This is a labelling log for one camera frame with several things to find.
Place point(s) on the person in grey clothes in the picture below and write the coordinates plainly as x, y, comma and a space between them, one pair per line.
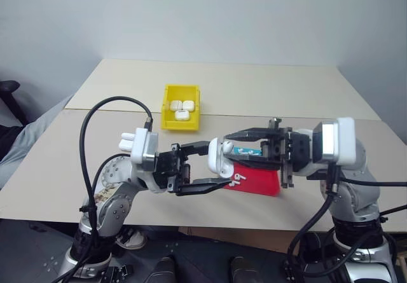
28, 136

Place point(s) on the black office chair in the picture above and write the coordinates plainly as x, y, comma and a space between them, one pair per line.
9, 87

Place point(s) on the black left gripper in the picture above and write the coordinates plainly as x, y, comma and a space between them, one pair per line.
167, 168

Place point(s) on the white sneaker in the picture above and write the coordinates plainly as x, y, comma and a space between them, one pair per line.
133, 240

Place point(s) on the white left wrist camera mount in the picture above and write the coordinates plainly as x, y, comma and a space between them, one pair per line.
140, 146

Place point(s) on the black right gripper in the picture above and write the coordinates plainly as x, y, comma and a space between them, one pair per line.
302, 151

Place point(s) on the dark rounded shape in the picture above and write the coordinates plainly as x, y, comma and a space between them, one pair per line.
165, 270
242, 270

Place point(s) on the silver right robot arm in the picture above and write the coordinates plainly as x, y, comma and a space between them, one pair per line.
359, 194

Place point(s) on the white earbud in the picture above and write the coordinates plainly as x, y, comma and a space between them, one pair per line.
227, 145
233, 183
240, 177

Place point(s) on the yellow plastic bin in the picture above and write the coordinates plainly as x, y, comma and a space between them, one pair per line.
170, 124

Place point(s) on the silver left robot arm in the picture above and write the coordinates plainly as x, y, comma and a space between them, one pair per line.
111, 206

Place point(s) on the teal small box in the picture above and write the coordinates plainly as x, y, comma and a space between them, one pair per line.
246, 151

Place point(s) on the white closed earbud case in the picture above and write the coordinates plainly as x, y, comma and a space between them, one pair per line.
188, 105
175, 105
182, 115

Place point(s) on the red plastic tray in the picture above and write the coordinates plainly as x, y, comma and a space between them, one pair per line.
257, 181

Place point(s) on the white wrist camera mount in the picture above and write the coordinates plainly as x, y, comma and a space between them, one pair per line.
140, 146
341, 143

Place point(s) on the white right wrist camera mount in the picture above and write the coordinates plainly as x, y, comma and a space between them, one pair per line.
341, 143

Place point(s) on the white earbud case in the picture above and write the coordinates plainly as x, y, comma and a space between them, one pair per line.
215, 162
188, 105
182, 115
175, 105

